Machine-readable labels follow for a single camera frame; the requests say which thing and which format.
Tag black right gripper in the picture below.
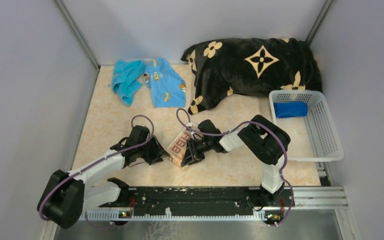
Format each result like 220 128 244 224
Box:
181 137 213 167

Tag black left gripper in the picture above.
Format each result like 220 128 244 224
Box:
137 135 170 166

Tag grey orange printed cloth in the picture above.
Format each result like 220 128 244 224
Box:
166 127 193 168

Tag dark blue towel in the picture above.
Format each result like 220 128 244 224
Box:
273 101 309 119

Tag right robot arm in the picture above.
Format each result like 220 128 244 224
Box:
180 114 291 206

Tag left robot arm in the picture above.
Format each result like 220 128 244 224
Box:
37 125 169 229

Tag light blue printed towel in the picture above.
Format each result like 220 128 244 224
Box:
143 57 187 108

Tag teal small cloth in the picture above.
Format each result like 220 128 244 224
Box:
111 60 146 107

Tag black floral plush blanket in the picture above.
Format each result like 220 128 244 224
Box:
181 38 323 115

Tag white plastic basket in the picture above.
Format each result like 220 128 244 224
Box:
268 90 345 162

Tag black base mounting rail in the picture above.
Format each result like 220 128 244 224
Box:
101 186 295 223

